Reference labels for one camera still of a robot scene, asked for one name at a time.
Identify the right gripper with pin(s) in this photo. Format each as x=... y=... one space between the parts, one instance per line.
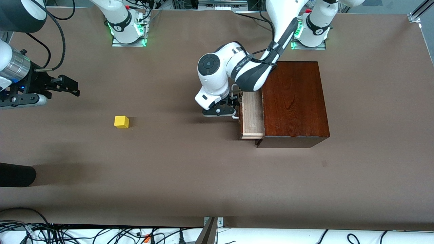
x=38 y=82

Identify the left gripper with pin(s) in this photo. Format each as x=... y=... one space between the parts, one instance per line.
x=232 y=100

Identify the yellow cube block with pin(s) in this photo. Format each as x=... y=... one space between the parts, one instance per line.
x=121 y=122

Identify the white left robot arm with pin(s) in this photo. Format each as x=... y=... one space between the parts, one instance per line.
x=251 y=74

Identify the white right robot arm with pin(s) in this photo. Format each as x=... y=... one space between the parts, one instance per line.
x=120 y=20

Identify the dark brown wooden cabinet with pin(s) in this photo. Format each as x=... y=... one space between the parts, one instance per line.
x=295 y=101

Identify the grey electrical box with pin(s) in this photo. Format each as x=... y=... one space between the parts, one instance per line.
x=222 y=5

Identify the black rounded cylinder object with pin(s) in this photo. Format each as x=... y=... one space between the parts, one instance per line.
x=17 y=175

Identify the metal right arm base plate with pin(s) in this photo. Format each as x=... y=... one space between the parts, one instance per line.
x=117 y=44

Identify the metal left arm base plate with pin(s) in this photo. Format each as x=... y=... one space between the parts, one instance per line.
x=296 y=47

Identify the grey metal bracket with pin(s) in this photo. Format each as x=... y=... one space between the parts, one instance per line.
x=208 y=234

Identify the aluminium corner bracket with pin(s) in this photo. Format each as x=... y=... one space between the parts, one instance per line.
x=414 y=17

